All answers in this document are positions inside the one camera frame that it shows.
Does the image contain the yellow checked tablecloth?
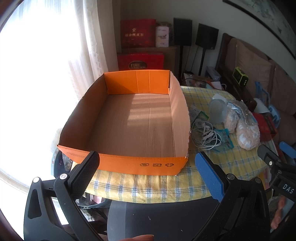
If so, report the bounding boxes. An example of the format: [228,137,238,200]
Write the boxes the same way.
[84,86,269,204]

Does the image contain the white wired earphones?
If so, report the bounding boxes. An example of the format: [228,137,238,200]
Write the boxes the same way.
[190,118,222,151]

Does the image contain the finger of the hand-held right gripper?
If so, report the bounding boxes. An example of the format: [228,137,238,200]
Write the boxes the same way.
[279,141,296,160]
[257,144,280,168]

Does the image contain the red box dark band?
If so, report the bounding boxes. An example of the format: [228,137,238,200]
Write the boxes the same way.
[252,112,278,142]

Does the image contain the white small box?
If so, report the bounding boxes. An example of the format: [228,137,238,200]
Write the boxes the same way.
[155,25,170,47]

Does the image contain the white curtain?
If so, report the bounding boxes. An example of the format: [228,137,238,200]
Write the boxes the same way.
[0,0,123,209]

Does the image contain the clear bin of clutter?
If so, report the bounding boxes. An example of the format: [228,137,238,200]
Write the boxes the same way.
[183,73,222,90]

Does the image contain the blue white carton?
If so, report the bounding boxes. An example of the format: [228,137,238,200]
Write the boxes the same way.
[206,66,221,81]

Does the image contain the dark plastic bag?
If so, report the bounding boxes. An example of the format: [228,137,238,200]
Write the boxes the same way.
[54,149,75,177]

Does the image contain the red chocolate gift bag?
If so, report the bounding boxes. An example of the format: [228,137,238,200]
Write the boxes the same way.
[117,53,165,71]

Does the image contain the white curved plastic shell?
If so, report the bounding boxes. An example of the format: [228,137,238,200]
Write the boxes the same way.
[253,97,271,114]

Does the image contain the person's left hand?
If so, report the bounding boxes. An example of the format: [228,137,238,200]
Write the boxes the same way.
[122,235,155,241]

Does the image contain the green white packet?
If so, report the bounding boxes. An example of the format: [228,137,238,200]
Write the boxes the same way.
[189,105,210,122]

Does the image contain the black speaker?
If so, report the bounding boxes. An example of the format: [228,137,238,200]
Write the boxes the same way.
[173,18,193,46]
[195,23,219,50]

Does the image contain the clear plastic cup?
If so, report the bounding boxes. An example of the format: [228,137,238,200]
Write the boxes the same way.
[209,97,228,124]

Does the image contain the black speaker stand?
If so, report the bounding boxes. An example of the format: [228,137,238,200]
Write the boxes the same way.
[199,49,208,76]

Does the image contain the orange cardboard box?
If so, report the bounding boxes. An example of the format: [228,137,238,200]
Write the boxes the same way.
[57,70,191,177]

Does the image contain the framed wall painting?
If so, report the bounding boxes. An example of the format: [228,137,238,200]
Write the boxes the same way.
[223,0,296,59]

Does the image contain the brown sofa cushion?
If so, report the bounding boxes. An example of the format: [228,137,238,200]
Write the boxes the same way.
[269,60,296,121]
[235,38,272,93]

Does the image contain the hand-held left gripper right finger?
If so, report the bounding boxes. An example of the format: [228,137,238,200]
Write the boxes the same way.
[195,151,271,241]

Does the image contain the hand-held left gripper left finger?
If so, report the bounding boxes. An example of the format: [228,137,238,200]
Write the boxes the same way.
[23,151,109,241]

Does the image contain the red gift box gold print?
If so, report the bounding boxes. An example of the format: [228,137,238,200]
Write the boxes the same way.
[120,19,157,48]

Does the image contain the green black radio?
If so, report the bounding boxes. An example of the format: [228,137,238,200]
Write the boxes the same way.
[232,67,249,87]

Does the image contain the person's right hand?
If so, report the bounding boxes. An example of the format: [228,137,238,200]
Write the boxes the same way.
[270,197,289,230]

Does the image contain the clear bag of grain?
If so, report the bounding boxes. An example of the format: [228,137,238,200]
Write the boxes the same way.
[228,100,252,121]

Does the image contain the brown sofa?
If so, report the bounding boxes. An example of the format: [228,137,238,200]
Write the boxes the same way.
[215,32,296,144]

